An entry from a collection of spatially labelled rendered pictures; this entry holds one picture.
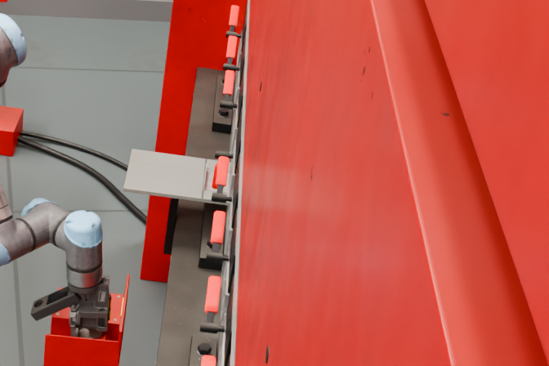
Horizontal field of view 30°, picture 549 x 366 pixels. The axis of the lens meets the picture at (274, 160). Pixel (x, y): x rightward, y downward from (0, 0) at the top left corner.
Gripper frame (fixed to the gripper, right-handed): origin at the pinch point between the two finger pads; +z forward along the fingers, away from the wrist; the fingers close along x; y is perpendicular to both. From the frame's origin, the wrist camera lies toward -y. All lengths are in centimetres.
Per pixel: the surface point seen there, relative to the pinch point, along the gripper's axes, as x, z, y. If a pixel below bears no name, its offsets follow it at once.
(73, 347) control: -4.9, -5.1, 0.0
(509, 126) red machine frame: -149, -143, 34
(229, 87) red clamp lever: 42, -46, 31
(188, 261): 17.8, -12.4, 23.6
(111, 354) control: -4.9, -3.6, 8.2
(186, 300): 3.6, -12.4, 23.8
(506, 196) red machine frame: -150, -141, 34
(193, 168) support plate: 38, -25, 24
